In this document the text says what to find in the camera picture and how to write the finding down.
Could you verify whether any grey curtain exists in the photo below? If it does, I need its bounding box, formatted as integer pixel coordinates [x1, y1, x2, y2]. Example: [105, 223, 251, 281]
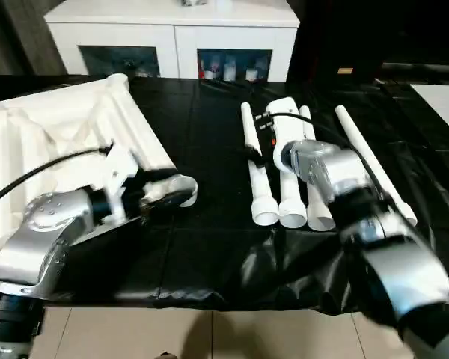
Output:
[0, 0, 68, 76]

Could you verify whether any black work mat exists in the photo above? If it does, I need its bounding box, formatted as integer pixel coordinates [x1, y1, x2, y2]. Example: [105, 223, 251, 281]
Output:
[0, 74, 449, 311]

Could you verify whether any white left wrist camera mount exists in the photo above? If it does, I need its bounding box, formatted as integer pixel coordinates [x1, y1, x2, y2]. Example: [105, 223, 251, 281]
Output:
[91, 144, 139, 225]

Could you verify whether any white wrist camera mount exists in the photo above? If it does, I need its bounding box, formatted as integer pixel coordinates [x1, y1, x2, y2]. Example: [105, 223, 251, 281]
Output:
[91, 144, 139, 225]
[266, 96, 311, 173]

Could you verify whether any white plastic table top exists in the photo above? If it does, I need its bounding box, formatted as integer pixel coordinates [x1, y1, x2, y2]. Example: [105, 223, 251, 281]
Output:
[0, 73, 199, 295]

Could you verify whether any dark long bar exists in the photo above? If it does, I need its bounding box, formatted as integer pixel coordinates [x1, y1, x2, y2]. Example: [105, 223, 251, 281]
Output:
[381, 61, 449, 76]

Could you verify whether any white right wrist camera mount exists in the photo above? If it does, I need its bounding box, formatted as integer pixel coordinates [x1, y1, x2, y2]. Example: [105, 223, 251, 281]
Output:
[266, 96, 311, 173]

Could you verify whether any white sideboard cabinet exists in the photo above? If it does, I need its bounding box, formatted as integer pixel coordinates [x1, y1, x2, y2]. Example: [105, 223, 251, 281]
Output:
[43, 0, 300, 82]

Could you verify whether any white plastic table leg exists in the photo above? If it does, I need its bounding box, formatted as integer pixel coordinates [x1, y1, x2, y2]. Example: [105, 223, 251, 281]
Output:
[299, 105, 337, 231]
[240, 102, 280, 227]
[335, 105, 418, 227]
[278, 168, 308, 229]

